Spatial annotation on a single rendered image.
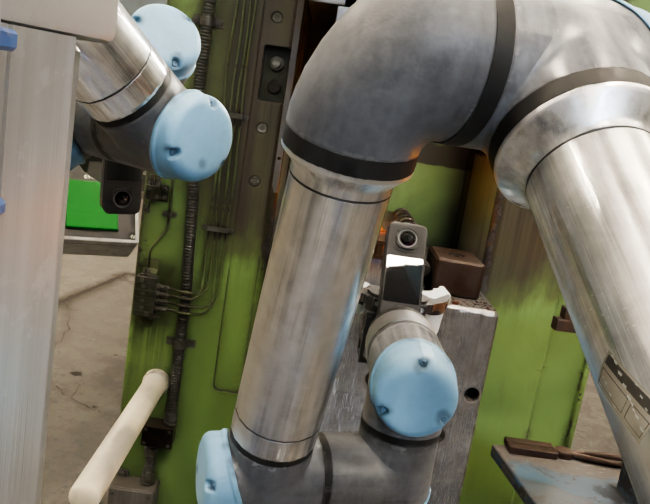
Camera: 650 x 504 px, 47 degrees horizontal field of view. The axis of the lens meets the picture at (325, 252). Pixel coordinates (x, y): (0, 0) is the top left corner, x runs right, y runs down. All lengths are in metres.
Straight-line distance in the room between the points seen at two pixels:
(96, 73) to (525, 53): 0.31
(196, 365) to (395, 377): 0.91
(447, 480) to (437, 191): 0.70
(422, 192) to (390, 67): 1.31
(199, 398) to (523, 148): 1.15
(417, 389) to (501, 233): 0.84
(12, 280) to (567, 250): 0.31
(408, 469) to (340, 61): 0.38
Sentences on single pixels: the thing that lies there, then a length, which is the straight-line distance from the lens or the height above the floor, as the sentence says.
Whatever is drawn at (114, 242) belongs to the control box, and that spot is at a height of 0.96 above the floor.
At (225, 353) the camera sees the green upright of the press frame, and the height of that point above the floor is 0.70.
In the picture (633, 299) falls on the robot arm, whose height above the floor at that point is 1.14.
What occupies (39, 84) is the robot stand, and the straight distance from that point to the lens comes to 0.22.
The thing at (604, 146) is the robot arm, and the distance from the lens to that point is 0.46.
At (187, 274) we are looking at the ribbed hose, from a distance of 1.44.
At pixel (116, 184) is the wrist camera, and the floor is 1.08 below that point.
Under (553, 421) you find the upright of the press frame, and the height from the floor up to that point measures 0.66.
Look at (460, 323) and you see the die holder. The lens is 1.27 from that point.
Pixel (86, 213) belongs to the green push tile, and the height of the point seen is 1.00.
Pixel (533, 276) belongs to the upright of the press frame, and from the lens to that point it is 1.48.
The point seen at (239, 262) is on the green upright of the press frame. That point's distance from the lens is 1.44.
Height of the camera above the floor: 1.21
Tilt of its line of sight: 11 degrees down
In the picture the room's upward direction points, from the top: 9 degrees clockwise
